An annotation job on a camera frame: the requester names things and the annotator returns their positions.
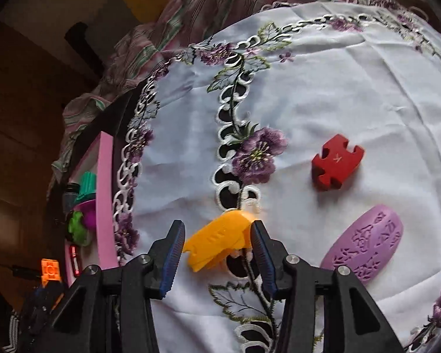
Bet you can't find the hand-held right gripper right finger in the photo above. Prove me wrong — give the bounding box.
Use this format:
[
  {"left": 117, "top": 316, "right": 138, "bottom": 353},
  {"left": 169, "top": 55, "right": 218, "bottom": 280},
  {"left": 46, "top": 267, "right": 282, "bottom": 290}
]
[{"left": 250, "top": 220, "right": 405, "bottom": 353}]

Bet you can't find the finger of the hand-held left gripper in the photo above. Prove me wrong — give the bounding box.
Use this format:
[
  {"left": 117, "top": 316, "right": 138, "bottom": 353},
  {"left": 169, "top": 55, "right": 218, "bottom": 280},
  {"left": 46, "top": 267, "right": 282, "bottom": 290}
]
[{"left": 20, "top": 283, "right": 65, "bottom": 335}]

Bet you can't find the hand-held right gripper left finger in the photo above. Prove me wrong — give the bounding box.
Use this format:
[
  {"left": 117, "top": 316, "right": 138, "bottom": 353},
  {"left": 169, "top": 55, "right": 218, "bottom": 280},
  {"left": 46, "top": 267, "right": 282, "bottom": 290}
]
[{"left": 20, "top": 220, "right": 186, "bottom": 353}]

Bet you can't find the orange plastic building block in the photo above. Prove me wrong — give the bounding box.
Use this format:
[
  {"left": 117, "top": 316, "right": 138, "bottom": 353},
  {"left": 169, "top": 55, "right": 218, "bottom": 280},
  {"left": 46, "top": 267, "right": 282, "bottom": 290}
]
[{"left": 40, "top": 259, "right": 62, "bottom": 287}]

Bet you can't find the yellow plastic toy piece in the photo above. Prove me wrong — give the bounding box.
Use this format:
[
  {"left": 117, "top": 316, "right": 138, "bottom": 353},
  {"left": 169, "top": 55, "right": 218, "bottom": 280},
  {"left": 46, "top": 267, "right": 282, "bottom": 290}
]
[{"left": 183, "top": 209, "right": 256, "bottom": 273}]

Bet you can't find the red metallic cylinder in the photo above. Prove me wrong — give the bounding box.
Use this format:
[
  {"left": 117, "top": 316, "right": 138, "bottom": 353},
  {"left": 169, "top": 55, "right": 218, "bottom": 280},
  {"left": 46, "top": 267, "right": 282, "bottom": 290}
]
[{"left": 69, "top": 244, "right": 82, "bottom": 277}]

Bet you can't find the lime green plastic toy piece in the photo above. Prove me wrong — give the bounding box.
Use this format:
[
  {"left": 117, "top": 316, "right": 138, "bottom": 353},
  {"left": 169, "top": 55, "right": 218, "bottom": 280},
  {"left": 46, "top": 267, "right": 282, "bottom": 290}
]
[{"left": 68, "top": 209, "right": 91, "bottom": 246}]

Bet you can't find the pink storage box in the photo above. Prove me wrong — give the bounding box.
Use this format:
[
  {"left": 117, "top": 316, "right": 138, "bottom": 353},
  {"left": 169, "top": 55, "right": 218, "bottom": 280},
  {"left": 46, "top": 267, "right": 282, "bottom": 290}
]
[{"left": 64, "top": 131, "right": 120, "bottom": 287}]

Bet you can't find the magenta plastic toy piece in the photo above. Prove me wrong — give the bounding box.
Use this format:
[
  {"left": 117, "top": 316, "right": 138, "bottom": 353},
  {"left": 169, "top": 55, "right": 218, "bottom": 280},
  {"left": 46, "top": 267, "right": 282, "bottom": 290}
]
[{"left": 75, "top": 199, "right": 97, "bottom": 230}]

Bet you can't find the green ribbed plastic toy piece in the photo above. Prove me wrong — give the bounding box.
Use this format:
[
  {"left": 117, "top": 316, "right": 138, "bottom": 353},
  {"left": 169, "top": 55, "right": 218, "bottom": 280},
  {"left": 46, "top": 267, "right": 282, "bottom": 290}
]
[{"left": 79, "top": 171, "right": 97, "bottom": 201}]

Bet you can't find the black white zigzag cloth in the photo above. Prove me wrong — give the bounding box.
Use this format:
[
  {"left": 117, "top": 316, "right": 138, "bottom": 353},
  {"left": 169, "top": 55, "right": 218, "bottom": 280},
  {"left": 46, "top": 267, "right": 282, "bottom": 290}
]
[{"left": 0, "top": 311, "right": 21, "bottom": 353}]

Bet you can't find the purple patterned oval piece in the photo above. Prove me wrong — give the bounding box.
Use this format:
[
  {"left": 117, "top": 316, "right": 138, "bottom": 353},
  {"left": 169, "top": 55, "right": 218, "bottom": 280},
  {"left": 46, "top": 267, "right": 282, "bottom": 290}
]
[{"left": 320, "top": 204, "right": 404, "bottom": 284}]

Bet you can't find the small dark jar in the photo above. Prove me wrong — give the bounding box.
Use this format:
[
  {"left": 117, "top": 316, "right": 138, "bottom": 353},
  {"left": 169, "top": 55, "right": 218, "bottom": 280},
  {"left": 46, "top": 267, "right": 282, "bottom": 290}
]
[{"left": 62, "top": 183, "right": 81, "bottom": 210}]

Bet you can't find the red puzzle-shaped block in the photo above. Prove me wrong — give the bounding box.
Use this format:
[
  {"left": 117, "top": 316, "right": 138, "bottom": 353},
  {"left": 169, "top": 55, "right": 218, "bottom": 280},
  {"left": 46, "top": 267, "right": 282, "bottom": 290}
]
[{"left": 312, "top": 134, "right": 365, "bottom": 192}]

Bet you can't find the white floral embroidered tablecloth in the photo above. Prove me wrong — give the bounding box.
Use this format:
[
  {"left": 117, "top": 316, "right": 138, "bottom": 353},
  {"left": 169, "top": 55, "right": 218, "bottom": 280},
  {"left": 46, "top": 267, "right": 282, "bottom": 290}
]
[{"left": 112, "top": 0, "right": 441, "bottom": 353}]

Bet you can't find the black chair back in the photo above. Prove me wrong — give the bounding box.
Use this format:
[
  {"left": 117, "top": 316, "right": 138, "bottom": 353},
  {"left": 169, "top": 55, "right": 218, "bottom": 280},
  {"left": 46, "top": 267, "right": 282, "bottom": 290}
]
[{"left": 64, "top": 22, "right": 107, "bottom": 81}]

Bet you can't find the pink green striped cloth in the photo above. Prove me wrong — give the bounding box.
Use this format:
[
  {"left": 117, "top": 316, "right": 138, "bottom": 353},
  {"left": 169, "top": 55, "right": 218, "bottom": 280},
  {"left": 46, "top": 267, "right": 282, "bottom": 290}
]
[{"left": 48, "top": 0, "right": 397, "bottom": 192}]

